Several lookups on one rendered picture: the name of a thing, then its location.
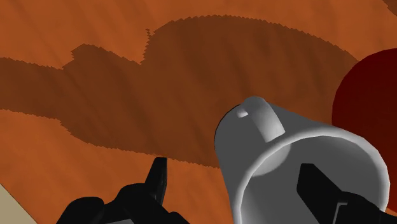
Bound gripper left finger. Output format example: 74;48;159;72
56;157;190;224

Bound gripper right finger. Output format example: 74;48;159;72
296;163;397;224

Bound dark red round object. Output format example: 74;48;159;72
331;48;397;166

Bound grey mug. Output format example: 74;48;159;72
214;95;391;224

